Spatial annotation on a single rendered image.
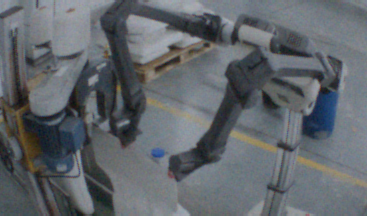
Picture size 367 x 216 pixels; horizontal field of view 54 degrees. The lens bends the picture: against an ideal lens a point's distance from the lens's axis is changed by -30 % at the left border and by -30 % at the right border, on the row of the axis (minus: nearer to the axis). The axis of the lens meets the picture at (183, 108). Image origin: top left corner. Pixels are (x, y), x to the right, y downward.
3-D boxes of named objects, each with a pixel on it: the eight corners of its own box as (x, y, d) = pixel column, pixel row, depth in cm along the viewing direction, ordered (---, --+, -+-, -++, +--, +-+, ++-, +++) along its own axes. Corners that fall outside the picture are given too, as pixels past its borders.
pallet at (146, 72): (220, 47, 551) (219, 36, 545) (143, 85, 470) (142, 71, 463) (163, 32, 600) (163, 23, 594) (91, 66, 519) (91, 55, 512)
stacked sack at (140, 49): (186, 40, 502) (186, 28, 495) (143, 62, 458) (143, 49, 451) (156, 34, 525) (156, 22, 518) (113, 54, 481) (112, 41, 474)
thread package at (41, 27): (61, 36, 171) (61, 2, 163) (37, 49, 161) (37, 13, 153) (46, 33, 179) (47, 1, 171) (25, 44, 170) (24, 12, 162)
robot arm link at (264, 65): (269, 73, 108) (249, 39, 112) (239, 105, 118) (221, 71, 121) (338, 74, 137) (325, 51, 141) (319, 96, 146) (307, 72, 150)
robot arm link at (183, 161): (224, 156, 150) (213, 133, 154) (195, 162, 143) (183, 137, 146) (203, 173, 158) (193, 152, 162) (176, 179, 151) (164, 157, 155)
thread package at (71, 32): (98, 45, 157) (99, 3, 148) (65, 62, 146) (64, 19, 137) (75, 39, 166) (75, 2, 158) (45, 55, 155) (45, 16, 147)
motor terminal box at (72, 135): (88, 144, 162) (83, 117, 157) (79, 159, 154) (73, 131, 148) (71, 140, 164) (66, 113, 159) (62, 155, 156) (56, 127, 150)
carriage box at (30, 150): (77, 148, 189) (68, 82, 174) (31, 176, 167) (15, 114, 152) (51, 128, 203) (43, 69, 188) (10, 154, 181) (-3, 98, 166)
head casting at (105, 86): (119, 113, 207) (116, 49, 193) (82, 135, 191) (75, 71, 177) (82, 94, 224) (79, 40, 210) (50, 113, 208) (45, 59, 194)
